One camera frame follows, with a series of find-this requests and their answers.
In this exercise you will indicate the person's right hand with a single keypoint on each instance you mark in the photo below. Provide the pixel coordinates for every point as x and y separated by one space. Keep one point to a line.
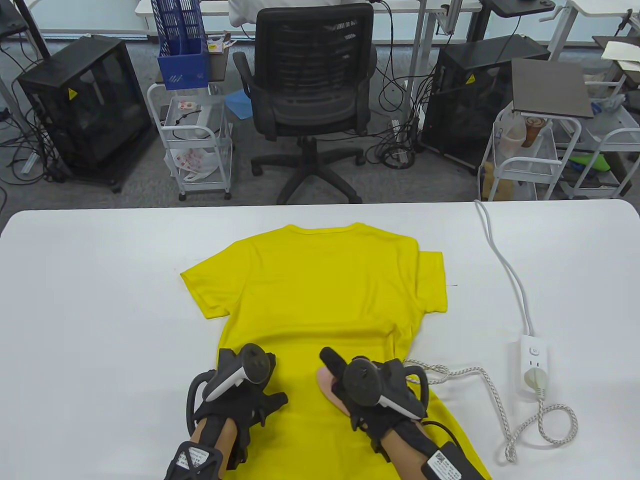
365 420

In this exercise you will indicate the person's left hand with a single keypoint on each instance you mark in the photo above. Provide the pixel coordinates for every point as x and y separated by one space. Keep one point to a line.
245 405

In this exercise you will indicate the pink electric iron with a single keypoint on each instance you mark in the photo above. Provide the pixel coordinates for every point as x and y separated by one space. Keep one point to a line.
327 385

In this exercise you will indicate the yellow t-shirt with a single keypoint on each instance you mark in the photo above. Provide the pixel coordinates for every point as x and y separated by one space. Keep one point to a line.
325 280

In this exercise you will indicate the person's left forearm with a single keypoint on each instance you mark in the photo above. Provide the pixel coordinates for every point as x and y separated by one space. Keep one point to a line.
227 435

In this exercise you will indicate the person's right forearm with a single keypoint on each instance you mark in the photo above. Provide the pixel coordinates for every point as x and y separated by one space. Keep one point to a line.
405 450

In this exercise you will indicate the black white hand controller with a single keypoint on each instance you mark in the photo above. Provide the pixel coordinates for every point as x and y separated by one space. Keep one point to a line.
252 362
362 382

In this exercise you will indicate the white table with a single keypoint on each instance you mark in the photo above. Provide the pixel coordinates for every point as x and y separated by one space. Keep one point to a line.
75 300

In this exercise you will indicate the white red plastic bag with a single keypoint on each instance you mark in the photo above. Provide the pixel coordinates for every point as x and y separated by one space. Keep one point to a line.
192 160

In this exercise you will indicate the brown cardboard box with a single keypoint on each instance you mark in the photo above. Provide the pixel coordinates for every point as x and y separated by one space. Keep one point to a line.
500 187

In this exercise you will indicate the white floor power strip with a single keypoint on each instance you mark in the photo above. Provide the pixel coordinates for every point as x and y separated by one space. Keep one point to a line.
397 130

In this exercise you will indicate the blue plastic sheet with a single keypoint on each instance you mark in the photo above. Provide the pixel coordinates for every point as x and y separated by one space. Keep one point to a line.
237 105

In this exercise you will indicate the small pink white packet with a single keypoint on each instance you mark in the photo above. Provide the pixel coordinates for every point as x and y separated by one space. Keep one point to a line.
187 105

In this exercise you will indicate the black mesh office chair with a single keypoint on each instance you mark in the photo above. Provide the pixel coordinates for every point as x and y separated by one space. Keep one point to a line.
310 100

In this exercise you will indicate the translucent white container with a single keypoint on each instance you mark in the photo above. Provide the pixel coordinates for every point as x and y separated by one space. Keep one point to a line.
510 140

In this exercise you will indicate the black computer case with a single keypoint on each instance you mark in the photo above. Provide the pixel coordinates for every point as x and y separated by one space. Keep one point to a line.
465 110
85 110

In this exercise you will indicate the brown coffee cup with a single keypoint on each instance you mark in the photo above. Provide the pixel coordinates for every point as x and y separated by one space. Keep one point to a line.
532 132

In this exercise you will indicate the blue file rack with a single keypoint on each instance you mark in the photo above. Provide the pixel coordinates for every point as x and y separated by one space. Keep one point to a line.
182 72

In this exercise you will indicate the green plastic object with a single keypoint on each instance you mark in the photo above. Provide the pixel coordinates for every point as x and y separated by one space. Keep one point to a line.
592 162

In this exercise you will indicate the black desk stand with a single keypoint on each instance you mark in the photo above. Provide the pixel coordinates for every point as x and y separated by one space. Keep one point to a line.
480 20

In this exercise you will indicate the beige paper folder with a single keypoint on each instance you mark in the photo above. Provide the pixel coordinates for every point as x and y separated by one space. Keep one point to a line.
620 50

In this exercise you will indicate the white crank desk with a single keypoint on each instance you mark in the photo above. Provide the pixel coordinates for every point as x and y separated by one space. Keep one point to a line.
600 5

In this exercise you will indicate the black caged wrist camera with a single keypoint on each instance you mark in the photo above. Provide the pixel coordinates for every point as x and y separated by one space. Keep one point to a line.
192 460

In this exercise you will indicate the black box wrist camera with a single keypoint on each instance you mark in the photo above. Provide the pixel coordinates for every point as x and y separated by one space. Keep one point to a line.
450 467

